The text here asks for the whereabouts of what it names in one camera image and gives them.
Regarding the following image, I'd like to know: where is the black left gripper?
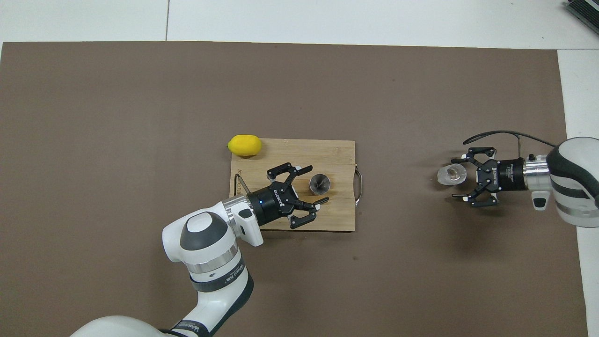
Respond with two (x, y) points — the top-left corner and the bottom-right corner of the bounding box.
(247, 162), (329, 230)

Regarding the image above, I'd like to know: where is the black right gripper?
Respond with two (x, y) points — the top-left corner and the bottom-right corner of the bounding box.
(452, 147), (527, 208)

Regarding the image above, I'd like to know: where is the steel cocktail jigger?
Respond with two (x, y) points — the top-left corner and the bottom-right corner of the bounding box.
(309, 173), (332, 195)

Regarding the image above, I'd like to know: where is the clear glass cup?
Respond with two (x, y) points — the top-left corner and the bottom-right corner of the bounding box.
(437, 163), (468, 186)

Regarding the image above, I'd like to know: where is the wooden cutting board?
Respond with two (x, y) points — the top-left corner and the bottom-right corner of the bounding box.
(228, 139), (363, 232)

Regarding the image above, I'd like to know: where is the yellow lemon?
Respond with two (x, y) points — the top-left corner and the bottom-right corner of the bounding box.
(227, 134), (263, 157)

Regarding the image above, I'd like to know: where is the grey ribbed device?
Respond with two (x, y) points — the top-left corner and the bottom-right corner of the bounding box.
(564, 0), (599, 22)

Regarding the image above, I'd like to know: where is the brown paper table mat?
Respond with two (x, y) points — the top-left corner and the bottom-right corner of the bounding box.
(0, 41), (589, 337)

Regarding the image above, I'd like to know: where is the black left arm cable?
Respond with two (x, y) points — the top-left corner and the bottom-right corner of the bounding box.
(233, 173), (253, 197)

